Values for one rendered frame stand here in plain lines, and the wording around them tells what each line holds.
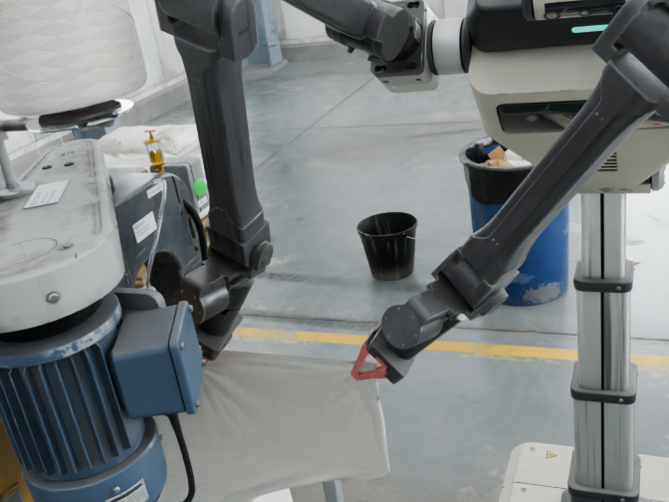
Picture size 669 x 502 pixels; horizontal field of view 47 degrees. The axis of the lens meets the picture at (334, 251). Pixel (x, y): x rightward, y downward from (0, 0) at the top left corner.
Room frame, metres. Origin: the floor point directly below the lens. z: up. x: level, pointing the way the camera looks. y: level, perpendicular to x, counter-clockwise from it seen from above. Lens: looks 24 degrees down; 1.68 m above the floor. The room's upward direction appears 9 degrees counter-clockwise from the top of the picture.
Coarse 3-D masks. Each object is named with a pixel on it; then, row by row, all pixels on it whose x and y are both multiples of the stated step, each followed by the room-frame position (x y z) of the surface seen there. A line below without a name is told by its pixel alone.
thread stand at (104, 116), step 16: (64, 112) 0.88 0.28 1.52; (80, 112) 0.86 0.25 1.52; (96, 112) 0.85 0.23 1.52; (112, 112) 0.86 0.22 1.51; (128, 112) 0.86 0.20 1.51; (0, 128) 0.92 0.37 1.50; (16, 128) 0.91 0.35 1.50; (32, 128) 0.83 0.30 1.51; (48, 128) 0.82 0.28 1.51; (64, 128) 0.82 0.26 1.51; (80, 128) 0.87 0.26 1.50; (0, 144) 0.92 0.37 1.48; (0, 160) 0.92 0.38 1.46; (0, 192) 0.91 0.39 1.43; (16, 192) 0.90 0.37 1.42
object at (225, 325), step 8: (224, 312) 1.02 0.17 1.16; (232, 312) 1.01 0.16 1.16; (208, 320) 1.02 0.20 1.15; (216, 320) 1.01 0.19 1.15; (224, 320) 1.02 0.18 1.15; (232, 320) 1.02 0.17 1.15; (240, 320) 1.08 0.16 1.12; (200, 328) 1.03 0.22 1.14; (208, 328) 1.02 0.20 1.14; (216, 328) 1.02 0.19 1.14; (224, 328) 1.02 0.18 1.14; (232, 328) 1.05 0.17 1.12; (200, 336) 1.01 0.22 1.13; (208, 336) 1.02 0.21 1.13; (216, 336) 1.02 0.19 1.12; (224, 336) 1.03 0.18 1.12; (200, 344) 1.00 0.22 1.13; (208, 344) 1.00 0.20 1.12; (216, 344) 1.01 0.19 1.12; (208, 352) 1.00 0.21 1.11; (216, 352) 1.00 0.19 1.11
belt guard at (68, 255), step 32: (64, 160) 1.05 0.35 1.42; (96, 160) 1.02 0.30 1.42; (32, 192) 0.92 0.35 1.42; (64, 192) 0.90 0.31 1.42; (96, 192) 0.88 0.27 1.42; (0, 224) 0.81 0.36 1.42; (32, 224) 0.80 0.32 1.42; (64, 224) 0.78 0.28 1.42; (96, 224) 0.77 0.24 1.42; (0, 256) 0.71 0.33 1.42; (32, 256) 0.70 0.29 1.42; (64, 256) 0.69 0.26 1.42; (96, 256) 0.70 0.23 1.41; (0, 288) 0.65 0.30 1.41; (32, 288) 0.65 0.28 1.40; (64, 288) 0.67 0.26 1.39; (96, 288) 0.69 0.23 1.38; (0, 320) 0.65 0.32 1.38; (32, 320) 0.65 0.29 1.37
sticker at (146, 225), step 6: (144, 216) 1.11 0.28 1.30; (150, 216) 1.13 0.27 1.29; (138, 222) 1.10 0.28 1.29; (144, 222) 1.11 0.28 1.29; (150, 222) 1.12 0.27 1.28; (132, 228) 1.08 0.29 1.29; (138, 228) 1.09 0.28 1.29; (144, 228) 1.11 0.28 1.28; (150, 228) 1.12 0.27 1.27; (138, 234) 1.09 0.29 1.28; (144, 234) 1.10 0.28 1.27; (138, 240) 1.09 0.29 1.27
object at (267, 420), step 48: (240, 384) 1.04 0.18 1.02; (288, 384) 1.00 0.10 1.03; (336, 384) 0.97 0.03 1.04; (192, 432) 1.08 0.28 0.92; (240, 432) 1.05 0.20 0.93; (288, 432) 1.01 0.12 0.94; (336, 432) 0.98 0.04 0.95; (384, 432) 0.95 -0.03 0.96; (240, 480) 1.03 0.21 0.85; (288, 480) 1.00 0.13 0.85
